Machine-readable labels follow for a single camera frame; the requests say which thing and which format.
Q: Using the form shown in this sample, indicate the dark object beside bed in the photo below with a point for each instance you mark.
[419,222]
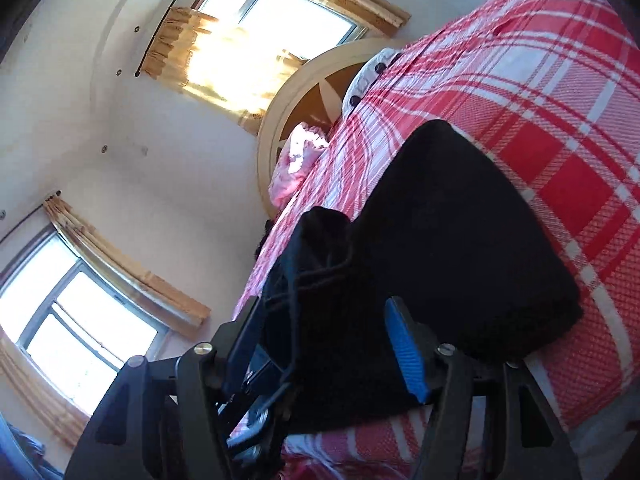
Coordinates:
[262,245]

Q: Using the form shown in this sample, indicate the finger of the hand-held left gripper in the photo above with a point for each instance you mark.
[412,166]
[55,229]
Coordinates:
[260,375]

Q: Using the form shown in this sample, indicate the black curtain rod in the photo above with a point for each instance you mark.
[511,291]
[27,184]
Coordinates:
[160,17]
[30,217]

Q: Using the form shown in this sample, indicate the sliding window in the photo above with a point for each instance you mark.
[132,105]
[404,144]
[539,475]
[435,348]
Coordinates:
[85,330]
[300,10]

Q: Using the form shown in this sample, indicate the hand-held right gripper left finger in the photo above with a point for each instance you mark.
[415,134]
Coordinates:
[245,345]

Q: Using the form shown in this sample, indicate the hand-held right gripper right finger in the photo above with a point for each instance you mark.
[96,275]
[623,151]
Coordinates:
[407,355]

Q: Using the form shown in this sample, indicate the black pants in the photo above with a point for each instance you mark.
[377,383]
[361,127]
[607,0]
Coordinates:
[450,260]

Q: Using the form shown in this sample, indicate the blue cloth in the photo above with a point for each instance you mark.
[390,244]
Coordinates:
[25,450]

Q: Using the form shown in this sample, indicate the cream wooden headboard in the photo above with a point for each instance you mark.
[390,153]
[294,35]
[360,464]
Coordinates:
[280,125]

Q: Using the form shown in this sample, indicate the pink floral pillow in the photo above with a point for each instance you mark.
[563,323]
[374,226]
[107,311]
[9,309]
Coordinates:
[295,165]

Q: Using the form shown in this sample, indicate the white patterned pillow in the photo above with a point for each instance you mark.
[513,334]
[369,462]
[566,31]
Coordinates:
[370,77]

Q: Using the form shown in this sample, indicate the bed with red plaid sheet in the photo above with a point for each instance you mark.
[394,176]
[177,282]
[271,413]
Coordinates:
[550,110]

